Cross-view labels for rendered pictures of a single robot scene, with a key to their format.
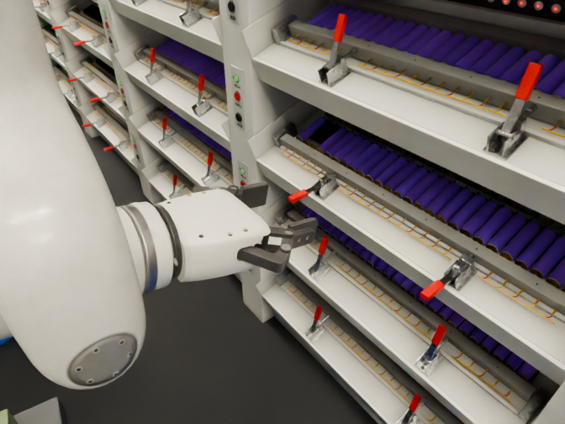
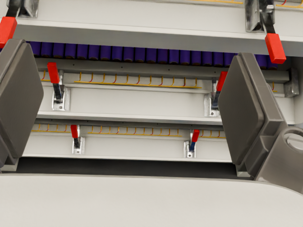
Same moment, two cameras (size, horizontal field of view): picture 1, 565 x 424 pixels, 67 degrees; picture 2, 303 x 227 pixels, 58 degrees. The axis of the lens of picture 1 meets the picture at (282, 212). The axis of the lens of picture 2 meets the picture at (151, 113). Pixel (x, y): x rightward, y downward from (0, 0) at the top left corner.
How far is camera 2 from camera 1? 0.42 m
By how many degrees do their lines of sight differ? 44
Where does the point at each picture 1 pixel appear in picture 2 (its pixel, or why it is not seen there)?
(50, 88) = not seen: outside the picture
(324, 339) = (89, 144)
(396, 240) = (170, 16)
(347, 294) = (107, 102)
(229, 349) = not seen: hidden behind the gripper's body
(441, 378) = not seen: hidden behind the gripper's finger
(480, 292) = (284, 21)
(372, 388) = (152, 147)
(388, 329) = (164, 105)
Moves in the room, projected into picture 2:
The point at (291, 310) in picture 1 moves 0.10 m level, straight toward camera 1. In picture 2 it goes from (40, 145) to (69, 172)
